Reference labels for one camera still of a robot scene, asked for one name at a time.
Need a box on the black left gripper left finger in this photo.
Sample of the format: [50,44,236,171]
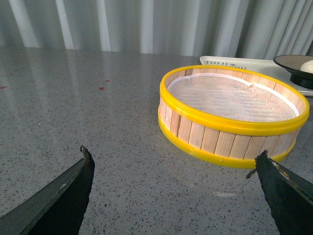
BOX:
[0,146,95,235]

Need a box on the grey pleated curtain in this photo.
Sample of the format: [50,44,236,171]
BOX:
[0,0,313,59]

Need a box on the white steamer liner cloth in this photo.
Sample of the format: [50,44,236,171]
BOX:
[167,73,299,122]

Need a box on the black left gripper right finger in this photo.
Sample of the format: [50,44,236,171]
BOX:
[246,150,313,235]

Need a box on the cream bear print tray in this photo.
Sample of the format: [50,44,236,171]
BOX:
[200,56,313,97]

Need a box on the beige plate black rim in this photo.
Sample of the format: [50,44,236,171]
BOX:
[273,55,313,89]

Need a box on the white steamed bun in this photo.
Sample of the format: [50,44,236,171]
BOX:
[300,60,313,73]

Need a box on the yellow rimmed bamboo steamer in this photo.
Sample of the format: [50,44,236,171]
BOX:
[158,65,310,169]

